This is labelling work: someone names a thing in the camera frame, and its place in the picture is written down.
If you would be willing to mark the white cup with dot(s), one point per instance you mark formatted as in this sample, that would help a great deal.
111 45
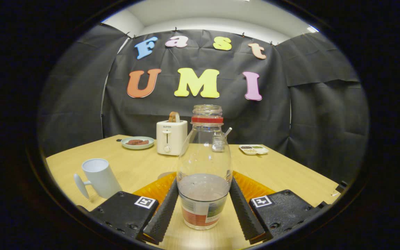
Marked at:
101 177

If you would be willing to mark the clear plastic juice bottle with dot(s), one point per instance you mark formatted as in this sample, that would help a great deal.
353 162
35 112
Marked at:
203 194

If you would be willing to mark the brown bread slice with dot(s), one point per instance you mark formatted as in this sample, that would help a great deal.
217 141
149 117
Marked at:
174 117

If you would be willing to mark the black backdrop cloth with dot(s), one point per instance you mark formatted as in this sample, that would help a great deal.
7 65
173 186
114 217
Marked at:
290 121

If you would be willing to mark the round brown coaster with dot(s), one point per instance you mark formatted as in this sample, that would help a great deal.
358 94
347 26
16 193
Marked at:
164 174

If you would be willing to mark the small ceiling light panel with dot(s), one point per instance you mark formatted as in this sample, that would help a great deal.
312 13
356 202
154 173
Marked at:
313 29

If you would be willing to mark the wooden table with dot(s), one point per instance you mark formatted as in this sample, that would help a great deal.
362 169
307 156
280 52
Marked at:
283 173

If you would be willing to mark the white divided condiment dish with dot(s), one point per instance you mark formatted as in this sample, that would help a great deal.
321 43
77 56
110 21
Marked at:
253 149

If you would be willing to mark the red meat slice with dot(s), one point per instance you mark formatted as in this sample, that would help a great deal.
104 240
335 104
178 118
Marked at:
143 141
131 142

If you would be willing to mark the white toaster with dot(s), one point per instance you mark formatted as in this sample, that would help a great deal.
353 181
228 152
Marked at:
172 139

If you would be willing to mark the pale green plate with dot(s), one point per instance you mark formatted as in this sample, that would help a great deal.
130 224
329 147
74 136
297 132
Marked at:
137 146

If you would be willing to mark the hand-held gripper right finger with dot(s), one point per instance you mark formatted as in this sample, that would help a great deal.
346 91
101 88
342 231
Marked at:
245 211

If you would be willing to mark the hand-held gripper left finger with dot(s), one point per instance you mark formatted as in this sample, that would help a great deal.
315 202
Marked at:
161 211

